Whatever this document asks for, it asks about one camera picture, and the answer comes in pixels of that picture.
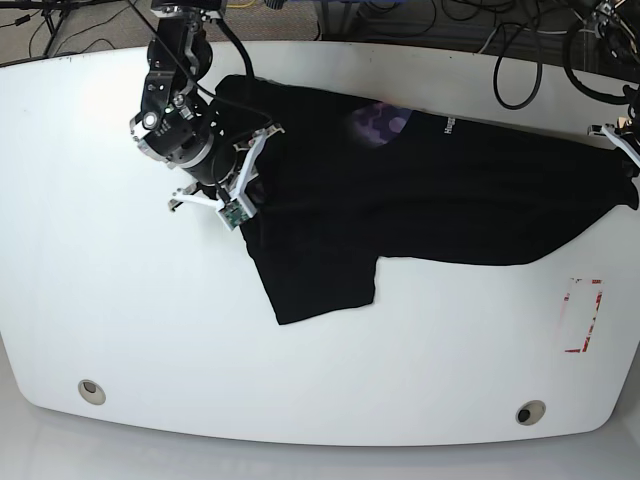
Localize black tripod stand legs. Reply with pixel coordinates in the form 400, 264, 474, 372
1, 1, 117, 67

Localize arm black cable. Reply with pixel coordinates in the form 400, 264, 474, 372
439, 0, 640, 111
189, 14, 281, 146

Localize right table grommet hole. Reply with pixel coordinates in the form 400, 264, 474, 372
515, 400, 546, 426

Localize red tape marking rectangle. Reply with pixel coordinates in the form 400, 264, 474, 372
558, 278, 604, 354

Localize black t-shirt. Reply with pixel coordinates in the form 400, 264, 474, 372
216, 75, 639, 325

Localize table grommet hole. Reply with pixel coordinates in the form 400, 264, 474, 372
78, 379, 106, 406
515, 400, 546, 426

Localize left table grommet hole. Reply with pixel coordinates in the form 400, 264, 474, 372
78, 379, 106, 406

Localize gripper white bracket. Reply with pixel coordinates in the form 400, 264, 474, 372
168, 124, 285, 231
587, 117, 640, 179

